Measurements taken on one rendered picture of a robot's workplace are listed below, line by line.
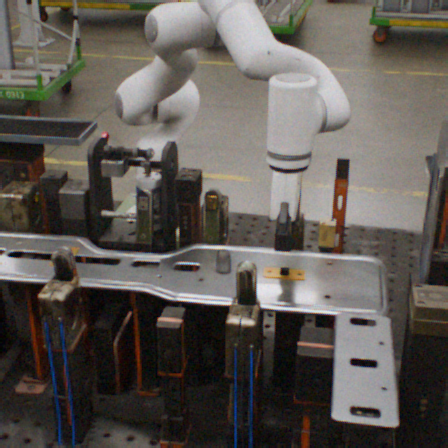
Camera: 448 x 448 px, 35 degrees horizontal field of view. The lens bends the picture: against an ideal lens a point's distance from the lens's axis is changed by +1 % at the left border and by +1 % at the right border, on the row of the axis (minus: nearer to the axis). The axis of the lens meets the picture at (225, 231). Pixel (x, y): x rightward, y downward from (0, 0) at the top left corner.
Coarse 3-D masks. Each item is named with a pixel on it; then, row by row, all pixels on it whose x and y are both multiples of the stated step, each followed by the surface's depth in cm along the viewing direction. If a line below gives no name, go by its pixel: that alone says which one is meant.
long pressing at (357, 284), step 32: (0, 256) 151; (96, 256) 151; (128, 256) 151; (160, 256) 151; (192, 256) 151; (256, 256) 151; (288, 256) 151; (320, 256) 151; (352, 256) 150; (96, 288) 142; (128, 288) 141; (160, 288) 140; (192, 288) 140; (224, 288) 140; (288, 288) 140; (320, 288) 140; (352, 288) 140; (384, 288) 140
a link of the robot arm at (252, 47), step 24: (240, 0) 138; (216, 24) 140; (240, 24) 135; (264, 24) 136; (240, 48) 134; (264, 48) 132; (288, 48) 133; (264, 72) 135; (288, 72) 135; (312, 72) 133; (336, 96) 129; (336, 120) 129
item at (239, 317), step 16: (240, 304) 126; (256, 304) 126; (240, 320) 122; (256, 320) 123; (240, 336) 123; (256, 336) 124; (240, 352) 124; (256, 352) 128; (240, 368) 126; (256, 368) 129; (240, 384) 129; (256, 384) 135; (240, 400) 130; (256, 400) 137; (240, 416) 132; (256, 416) 136; (240, 432) 133; (256, 432) 138
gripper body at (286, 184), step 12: (276, 168) 131; (300, 168) 131; (276, 180) 130; (288, 180) 130; (300, 180) 133; (276, 192) 131; (288, 192) 131; (276, 204) 132; (288, 204) 132; (276, 216) 133
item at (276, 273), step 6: (264, 270) 145; (270, 270) 145; (276, 270) 145; (282, 270) 143; (288, 270) 144; (294, 270) 145; (300, 270) 145; (264, 276) 143; (270, 276) 143; (276, 276) 143; (282, 276) 143; (288, 276) 143; (294, 276) 143; (300, 276) 143
